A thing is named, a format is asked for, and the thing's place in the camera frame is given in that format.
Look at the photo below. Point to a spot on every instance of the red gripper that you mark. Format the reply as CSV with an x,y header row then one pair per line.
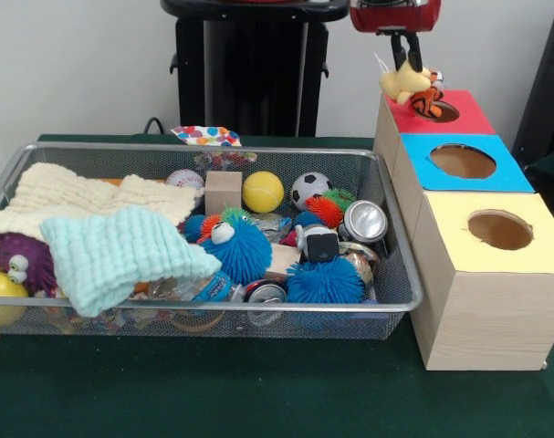
x,y
395,18

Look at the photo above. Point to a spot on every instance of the cream knitted cloth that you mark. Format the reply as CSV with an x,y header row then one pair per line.
x,y
62,191

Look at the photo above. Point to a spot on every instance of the plain wooden block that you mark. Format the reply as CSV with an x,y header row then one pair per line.
x,y
222,194

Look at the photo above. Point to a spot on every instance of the orange and green spiky toy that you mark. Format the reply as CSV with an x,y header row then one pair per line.
x,y
327,207

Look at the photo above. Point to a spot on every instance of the small soccer ball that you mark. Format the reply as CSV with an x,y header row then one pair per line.
x,y
310,189

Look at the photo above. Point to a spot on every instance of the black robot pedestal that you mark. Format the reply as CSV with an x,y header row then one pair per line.
x,y
258,68

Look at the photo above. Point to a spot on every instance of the colourful polka dot cloth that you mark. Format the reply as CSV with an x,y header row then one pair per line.
x,y
203,135

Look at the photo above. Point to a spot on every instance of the black chair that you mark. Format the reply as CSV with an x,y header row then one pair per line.
x,y
546,91

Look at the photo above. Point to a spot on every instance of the white baseball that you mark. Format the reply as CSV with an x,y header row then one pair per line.
x,y
185,179

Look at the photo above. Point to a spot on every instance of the plain yellow ball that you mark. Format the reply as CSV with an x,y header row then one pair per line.
x,y
263,191

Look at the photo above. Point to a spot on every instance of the silver crushed can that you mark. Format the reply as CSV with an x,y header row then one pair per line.
x,y
363,221

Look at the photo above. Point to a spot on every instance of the dark green table cloth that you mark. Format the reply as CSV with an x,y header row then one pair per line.
x,y
258,388

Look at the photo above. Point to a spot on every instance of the orange tiger striped plush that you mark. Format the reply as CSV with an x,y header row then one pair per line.
x,y
429,102

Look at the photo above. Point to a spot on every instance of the wooden box with three holes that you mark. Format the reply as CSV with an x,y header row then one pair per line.
x,y
486,319

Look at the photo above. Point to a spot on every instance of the blue spiky ball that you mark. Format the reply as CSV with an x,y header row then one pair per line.
x,y
327,283

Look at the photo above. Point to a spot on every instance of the mint green knitted cloth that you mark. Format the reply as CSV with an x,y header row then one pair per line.
x,y
121,255

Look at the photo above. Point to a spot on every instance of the small crumpled clear bottle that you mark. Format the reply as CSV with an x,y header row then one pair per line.
x,y
269,222

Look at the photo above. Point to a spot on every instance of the yellow smiley face ball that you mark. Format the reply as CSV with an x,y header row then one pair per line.
x,y
3,292

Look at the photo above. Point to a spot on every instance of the blue spiky toy with eyes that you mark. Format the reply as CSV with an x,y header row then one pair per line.
x,y
244,255

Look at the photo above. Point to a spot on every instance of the yellow plush toy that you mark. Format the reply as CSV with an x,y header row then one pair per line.
x,y
404,82

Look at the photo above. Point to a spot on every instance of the purple spiky toy with eyes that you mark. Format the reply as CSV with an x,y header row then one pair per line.
x,y
25,257

